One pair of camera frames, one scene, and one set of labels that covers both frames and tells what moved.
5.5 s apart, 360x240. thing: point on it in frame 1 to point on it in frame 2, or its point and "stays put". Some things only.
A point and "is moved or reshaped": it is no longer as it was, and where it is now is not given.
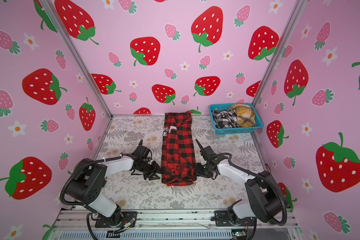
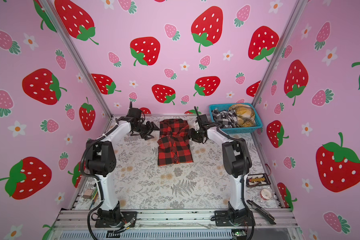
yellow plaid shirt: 245,115 stays put
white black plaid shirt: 225,119 stays put
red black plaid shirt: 178,160 is moved or reshaped
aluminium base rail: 72,219 stays put
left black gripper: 155,169 to 151,128
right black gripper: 198,172 to 190,133
